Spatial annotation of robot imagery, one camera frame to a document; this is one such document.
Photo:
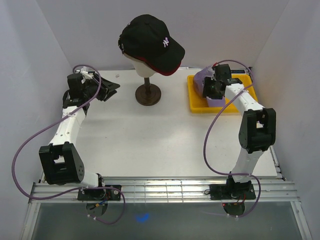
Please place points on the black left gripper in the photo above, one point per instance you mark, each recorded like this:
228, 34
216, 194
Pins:
107, 90

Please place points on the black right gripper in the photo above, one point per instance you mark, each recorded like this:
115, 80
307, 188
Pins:
207, 82

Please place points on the black cap white NY logo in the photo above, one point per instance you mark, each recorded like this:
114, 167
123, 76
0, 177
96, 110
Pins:
148, 37

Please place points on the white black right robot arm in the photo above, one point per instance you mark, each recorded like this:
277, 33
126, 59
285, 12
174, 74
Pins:
257, 132

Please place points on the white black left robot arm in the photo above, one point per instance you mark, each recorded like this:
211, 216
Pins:
60, 159

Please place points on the purple baseball cap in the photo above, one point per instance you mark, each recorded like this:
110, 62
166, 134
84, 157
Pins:
198, 83

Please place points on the yellow plastic bin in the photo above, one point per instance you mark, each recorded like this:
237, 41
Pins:
199, 105

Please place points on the beige mannequin head on stand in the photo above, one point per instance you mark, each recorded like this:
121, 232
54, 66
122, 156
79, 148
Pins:
147, 94

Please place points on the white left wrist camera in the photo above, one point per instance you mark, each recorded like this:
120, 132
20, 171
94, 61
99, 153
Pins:
87, 75

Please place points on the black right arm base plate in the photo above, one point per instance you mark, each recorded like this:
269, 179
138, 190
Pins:
222, 192

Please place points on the aluminium mounting rail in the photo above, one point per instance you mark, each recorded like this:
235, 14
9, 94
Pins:
167, 190

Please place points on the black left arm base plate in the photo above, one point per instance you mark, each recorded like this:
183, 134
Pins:
100, 194

